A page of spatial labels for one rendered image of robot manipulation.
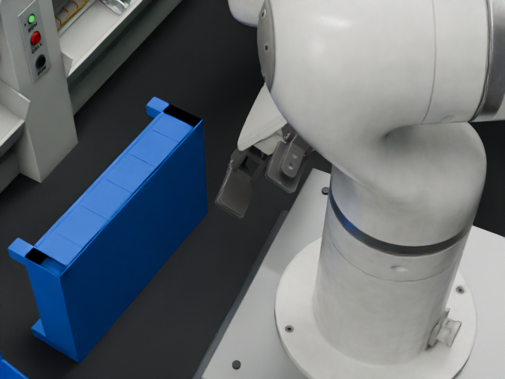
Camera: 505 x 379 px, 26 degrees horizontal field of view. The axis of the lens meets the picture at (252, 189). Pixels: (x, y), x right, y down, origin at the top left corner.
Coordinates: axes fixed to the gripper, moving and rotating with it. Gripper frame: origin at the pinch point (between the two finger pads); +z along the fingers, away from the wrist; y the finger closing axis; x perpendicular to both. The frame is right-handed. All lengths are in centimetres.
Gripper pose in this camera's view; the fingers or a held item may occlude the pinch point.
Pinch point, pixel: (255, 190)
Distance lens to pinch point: 103.7
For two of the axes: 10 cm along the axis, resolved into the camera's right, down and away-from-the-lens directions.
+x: -7.9, -5.2, -3.3
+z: -3.3, 8.1, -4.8
